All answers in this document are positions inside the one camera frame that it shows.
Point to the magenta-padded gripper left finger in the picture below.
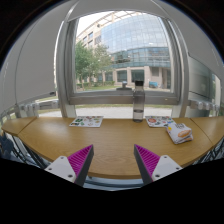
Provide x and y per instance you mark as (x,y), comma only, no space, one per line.
(64,166)

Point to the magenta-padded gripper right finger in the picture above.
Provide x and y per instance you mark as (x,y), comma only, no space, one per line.
(163,166)

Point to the sticker sheet with red circle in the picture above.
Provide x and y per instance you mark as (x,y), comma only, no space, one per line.
(156,121)

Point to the sticker sheet with green stickers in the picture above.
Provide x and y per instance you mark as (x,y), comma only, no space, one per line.
(86,121)

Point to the clear black-capped water bottle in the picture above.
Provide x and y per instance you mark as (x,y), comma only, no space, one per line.
(138,103)

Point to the green tree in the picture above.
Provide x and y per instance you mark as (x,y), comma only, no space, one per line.
(86,63)

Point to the glass office building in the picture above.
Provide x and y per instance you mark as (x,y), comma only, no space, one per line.
(140,43)

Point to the white rail with knobs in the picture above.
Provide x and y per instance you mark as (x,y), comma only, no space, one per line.
(36,106)
(203,105)

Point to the white window frame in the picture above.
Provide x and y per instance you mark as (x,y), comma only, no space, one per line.
(100,98)

